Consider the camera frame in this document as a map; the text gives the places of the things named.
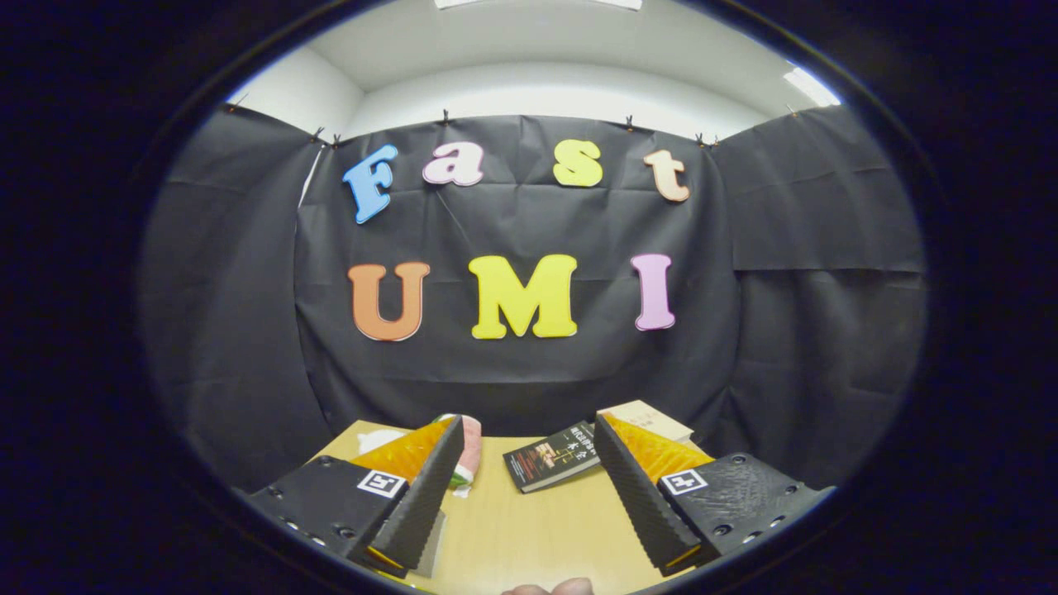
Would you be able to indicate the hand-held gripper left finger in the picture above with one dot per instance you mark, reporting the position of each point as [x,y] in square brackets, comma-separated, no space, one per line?
[430,487]

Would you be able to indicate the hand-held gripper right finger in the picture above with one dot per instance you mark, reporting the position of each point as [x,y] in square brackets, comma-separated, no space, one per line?
[632,487]

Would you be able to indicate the black backdrop cloth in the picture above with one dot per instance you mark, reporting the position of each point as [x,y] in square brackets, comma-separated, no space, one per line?
[529,372]

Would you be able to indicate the small ceiling light panel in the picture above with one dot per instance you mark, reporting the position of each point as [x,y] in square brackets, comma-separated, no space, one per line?
[812,87]

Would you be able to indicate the white plush toy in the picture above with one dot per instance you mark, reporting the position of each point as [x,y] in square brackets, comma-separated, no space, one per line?
[376,440]

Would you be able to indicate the grey storage box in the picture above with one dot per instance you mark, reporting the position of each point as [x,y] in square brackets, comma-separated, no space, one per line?
[431,549]

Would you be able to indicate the watermelon slice plush toy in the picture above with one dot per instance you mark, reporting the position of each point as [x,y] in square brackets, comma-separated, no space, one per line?
[471,450]

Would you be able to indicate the beige book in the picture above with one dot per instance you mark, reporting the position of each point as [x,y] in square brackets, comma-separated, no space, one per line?
[653,417]

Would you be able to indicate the long ceiling light panel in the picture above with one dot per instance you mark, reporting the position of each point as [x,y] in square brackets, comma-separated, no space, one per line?
[537,3]

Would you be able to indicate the black book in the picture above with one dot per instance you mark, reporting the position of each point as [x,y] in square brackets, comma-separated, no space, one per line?
[550,459]

